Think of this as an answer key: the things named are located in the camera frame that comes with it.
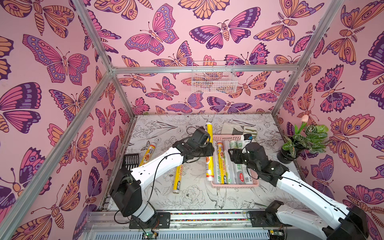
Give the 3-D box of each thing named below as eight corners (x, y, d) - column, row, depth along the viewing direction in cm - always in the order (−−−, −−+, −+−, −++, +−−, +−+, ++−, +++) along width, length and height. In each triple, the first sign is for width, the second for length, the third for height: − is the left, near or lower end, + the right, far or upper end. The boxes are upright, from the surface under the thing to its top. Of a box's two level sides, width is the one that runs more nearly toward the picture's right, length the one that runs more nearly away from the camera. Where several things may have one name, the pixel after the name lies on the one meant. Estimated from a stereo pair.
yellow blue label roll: (172, 193, 84) (171, 191, 81) (177, 167, 94) (176, 164, 91) (179, 194, 84) (178, 192, 81) (183, 167, 94) (182, 165, 91)
